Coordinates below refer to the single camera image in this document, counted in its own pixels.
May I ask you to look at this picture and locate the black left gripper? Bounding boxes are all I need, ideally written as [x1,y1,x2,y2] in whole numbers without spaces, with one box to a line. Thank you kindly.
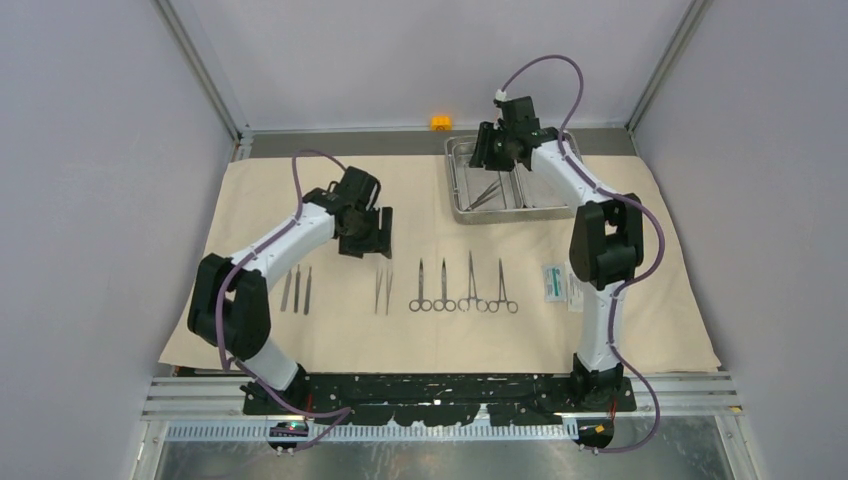
[340,205,391,259]

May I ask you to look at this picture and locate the steel forceps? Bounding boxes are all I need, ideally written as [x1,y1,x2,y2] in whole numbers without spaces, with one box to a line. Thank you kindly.
[465,180,502,212]

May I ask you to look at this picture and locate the steel tweezers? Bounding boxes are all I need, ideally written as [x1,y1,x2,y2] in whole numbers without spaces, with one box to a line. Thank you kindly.
[384,267,393,316]
[374,266,384,315]

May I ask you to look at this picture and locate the steel mesh instrument tray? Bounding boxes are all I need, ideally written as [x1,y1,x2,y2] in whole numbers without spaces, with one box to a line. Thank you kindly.
[444,135,573,225]

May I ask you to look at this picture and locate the steel scalpel handle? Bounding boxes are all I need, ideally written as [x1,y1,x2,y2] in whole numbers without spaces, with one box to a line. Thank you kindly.
[280,270,293,312]
[293,264,301,313]
[303,266,312,315]

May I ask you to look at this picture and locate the curved steel scissors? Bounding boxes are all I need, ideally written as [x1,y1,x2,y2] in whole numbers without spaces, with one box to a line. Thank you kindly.
[408,259,433,313]

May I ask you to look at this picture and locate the straight steel scissors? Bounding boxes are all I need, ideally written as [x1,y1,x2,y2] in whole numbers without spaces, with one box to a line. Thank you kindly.
[433,260,457,312]

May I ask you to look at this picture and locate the cream cloth wrap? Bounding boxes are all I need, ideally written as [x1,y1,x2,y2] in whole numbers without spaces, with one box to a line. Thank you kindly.
[157,154,722,376]

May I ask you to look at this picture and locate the long steel needle holder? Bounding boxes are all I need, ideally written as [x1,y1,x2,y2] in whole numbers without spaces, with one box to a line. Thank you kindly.
[457,251,489,313]

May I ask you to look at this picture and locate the green white sterile packet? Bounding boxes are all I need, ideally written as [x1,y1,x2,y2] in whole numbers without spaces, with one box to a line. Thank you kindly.
[542,263,567,303]

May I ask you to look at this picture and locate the steel hemostat clamp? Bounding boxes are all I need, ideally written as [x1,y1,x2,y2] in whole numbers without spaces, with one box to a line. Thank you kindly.
[487,259,519,314]

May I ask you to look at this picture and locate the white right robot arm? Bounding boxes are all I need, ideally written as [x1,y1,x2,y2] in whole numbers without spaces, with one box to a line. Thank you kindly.
[469,92,644,411]

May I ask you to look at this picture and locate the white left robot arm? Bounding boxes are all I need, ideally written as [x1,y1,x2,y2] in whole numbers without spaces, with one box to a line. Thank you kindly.
[187,167,393,414]

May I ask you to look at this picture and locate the yellow block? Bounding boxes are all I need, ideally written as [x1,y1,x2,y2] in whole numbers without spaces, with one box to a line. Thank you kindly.
[429,115,453,131]

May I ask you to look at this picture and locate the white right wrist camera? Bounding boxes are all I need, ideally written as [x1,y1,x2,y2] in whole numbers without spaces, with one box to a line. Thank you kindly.
[493,89,507,108]

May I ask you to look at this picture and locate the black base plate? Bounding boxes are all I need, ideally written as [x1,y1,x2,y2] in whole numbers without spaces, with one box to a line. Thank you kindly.
[283,373,636,427]

